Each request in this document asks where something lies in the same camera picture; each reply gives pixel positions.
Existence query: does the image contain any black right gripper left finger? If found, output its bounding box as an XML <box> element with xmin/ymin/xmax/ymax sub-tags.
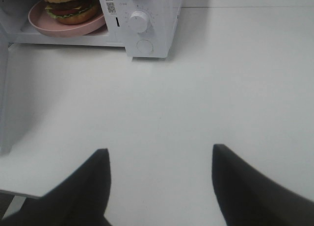
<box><xmin>0</xmin><ymin>149</ymin><xmax>111</xmax><ymax>226</ymax></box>

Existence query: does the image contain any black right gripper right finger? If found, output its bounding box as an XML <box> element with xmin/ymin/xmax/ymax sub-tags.
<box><xmin>212</xmin><ymin>144</ymin><xmax>314</xmax><ymax>226</ymax></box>

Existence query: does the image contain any pink round plate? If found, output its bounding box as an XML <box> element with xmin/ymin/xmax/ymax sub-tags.
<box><xmin>28</xmin><ymin>0</ymin><xmax>105</xmax><ymax>38</ymax></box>

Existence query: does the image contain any white microwave door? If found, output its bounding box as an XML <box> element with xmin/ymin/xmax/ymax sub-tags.
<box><xmin>0</xmin><ymin>25</ymin><xmax>19</xmax><ymax>156</ymax></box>

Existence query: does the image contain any burger with lettuce and cheese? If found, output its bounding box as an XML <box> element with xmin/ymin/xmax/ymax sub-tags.
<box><xmin>43</xmin><ymin>0</ymin><xmax>101</xmax><ymax>25</ymax></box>

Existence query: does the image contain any round white door button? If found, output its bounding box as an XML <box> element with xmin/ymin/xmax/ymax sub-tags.
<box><xmin>136</xmin><ymin>40</ymin><xmax>154</xmax><ymax>54</ymax></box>

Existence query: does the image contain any lower white microwave knob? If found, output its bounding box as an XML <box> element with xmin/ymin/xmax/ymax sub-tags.
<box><xmin>128</xmin><ymin>11</ymin><xmax>151</xmax><ymax>33</ymax></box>

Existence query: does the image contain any white microwave oven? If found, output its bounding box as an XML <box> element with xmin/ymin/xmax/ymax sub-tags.
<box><xmin>0</xmin><ymin>0</ymin><xmax>183</xmax><ymax>58</ymax></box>

